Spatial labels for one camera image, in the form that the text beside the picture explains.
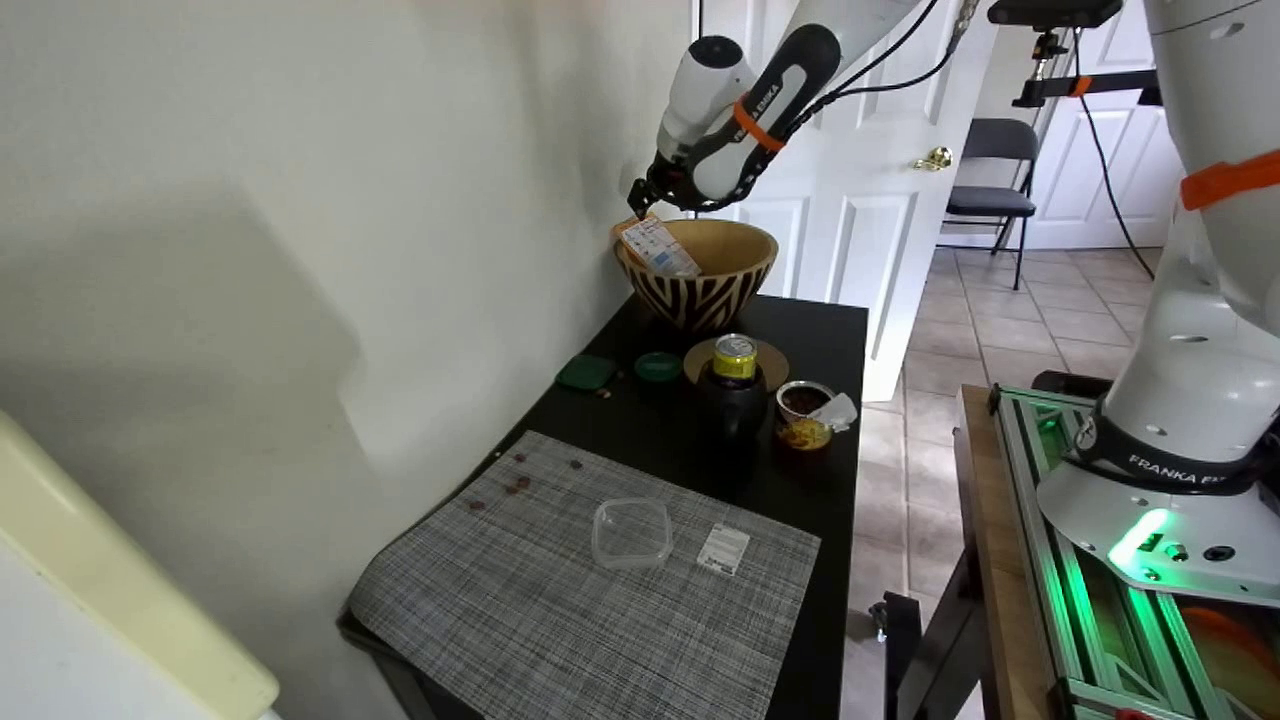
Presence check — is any wooden zebra pattern bowl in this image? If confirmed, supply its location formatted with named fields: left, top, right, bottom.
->
left=610, top=221, right=774, bottom=332

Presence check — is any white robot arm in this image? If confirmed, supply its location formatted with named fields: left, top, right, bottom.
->
left=629, top=0, right=1280, bottom=609

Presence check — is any grey woven placemat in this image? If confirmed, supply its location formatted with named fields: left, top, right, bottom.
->
left=348, top=431, right=820, bottom=720

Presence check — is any round cork coaster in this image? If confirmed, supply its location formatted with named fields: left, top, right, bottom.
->
left=684, top=332, right=791, bottom=393

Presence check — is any black folding chair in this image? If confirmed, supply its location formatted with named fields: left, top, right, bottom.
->
left=946, top=115, right=1041, bottom=252

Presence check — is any white label sticker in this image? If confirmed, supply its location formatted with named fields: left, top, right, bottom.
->
left=695, top=525, right=750, bottom=576

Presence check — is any black mug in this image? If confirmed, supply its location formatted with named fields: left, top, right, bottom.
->
left=695, top=378, right=769, bottom=484

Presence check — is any white door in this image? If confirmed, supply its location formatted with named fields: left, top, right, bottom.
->
left=699, top=0, right=997, bottom=401

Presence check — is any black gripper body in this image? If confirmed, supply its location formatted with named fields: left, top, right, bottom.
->
left=629, top=156, right=707, bottom=215

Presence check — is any open snack cup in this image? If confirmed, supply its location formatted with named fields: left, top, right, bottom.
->
left=774, top=381, right=857, bottom=453

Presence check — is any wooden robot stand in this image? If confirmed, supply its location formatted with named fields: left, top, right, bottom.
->
left=883, top=386, right=1280, bottom=720

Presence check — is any round green lid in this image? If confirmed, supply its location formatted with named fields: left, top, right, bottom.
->
left=632, top=351, right=678, bottom=386

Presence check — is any black side table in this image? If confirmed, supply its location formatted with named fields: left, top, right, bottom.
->
left=338, top=304, right=857, bottom=720

